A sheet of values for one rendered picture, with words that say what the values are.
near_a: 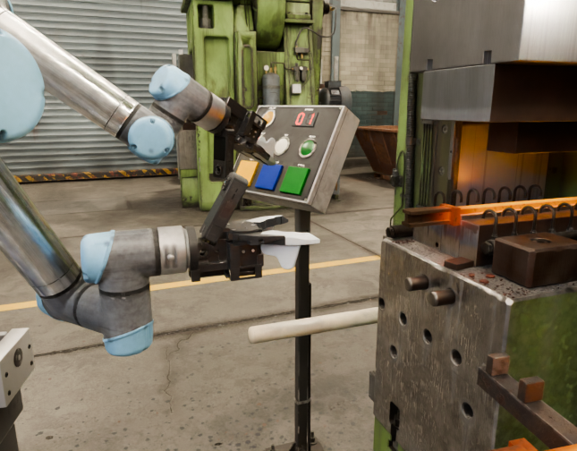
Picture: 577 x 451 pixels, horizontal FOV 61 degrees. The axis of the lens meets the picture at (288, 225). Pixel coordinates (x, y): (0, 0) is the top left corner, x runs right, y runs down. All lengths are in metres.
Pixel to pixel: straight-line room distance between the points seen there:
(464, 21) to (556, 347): 0.58
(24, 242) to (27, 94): 0.27
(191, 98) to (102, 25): 7.71
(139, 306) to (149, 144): 0.28
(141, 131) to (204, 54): 4.83
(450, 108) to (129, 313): 0.67
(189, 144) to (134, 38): 3.23
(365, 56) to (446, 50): 9.14
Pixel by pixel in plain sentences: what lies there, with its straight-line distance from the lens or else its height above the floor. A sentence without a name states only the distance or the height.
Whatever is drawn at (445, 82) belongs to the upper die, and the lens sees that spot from 1.01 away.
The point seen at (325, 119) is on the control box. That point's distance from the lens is 1.33.
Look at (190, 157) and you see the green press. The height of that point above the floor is 0.60.
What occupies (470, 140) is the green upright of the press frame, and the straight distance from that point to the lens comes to 1.23.
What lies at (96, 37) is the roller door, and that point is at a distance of 8.68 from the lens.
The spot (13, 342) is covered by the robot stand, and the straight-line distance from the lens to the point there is 1.06.
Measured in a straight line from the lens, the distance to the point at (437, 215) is 0.96.
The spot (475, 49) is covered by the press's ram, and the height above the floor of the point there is 1.29.
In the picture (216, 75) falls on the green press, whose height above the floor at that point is 1.52.
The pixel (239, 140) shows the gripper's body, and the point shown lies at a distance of 1.11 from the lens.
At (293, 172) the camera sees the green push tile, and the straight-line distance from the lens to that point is 1.29.
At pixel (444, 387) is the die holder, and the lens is 1.00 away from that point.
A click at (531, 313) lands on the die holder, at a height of 0.89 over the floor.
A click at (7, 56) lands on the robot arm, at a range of 0.59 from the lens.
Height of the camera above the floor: 1.20
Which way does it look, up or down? 14 degrees down
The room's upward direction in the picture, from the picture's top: straight up
